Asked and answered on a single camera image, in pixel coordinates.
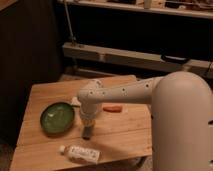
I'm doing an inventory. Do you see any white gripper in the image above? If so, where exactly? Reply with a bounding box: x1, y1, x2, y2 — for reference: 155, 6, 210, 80
80, 113, 95, 127

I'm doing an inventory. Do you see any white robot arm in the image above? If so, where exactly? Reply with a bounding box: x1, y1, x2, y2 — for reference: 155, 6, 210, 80
77, 71, 213, 171

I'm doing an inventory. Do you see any grey rectangular bar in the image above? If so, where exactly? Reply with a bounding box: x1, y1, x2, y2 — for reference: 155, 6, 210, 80
82, 124, 95, 140

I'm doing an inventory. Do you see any white sponge block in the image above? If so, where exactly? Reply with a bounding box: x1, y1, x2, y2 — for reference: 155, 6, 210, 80
71, 97, 81, 107

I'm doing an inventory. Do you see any orange carrot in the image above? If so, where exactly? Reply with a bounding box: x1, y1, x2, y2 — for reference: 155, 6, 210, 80
103, 106, 123, 113

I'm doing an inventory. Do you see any white plastic bottle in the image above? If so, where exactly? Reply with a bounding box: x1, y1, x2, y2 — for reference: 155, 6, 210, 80
59, 145, 101, 164

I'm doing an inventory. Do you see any metal stand pole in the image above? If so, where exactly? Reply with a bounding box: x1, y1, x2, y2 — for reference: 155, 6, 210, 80
63, 0, 77, 46

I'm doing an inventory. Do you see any wooden shelf unit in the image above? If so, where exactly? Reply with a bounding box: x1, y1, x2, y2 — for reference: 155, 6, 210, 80
56, 0, 213, 79

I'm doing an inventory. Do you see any black device on shelf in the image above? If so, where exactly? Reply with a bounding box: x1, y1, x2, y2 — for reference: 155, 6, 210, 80
161, 55, 191, 64

